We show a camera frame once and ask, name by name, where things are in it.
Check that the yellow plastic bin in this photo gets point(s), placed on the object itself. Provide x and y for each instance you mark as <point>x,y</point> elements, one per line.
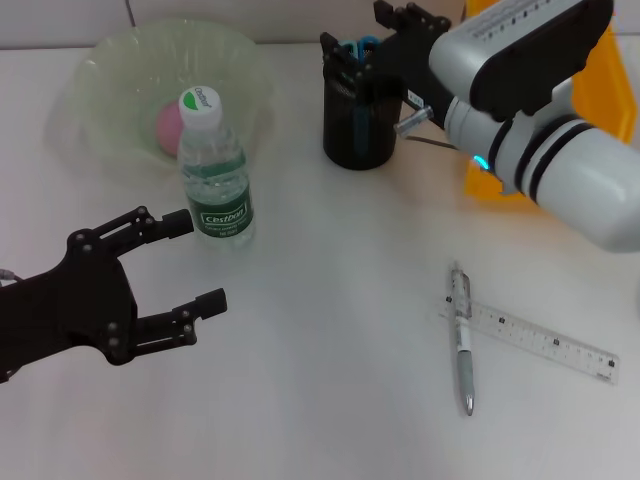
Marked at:
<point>605,90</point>

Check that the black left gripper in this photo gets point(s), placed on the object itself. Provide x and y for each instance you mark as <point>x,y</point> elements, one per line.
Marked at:
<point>65,310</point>

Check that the clear plastic ruler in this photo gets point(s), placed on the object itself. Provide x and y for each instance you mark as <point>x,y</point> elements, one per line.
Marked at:
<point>540,337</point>

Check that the pink peach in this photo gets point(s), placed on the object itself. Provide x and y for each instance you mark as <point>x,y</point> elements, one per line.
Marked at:
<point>166,127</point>

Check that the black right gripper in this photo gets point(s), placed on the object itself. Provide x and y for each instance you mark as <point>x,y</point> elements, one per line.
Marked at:
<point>405,65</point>

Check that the pale green glass fruit plate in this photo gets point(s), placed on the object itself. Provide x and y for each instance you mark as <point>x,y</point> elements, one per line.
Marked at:
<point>125,65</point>

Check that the white grey ballpoint pen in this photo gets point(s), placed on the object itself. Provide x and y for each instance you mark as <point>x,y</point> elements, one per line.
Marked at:
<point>463,345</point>

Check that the black mesh pen holder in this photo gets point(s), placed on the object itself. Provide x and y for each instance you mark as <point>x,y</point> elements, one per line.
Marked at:
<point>340,135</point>

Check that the clear water bottle green label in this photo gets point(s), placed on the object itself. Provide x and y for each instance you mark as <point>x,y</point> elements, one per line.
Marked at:
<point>217,190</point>

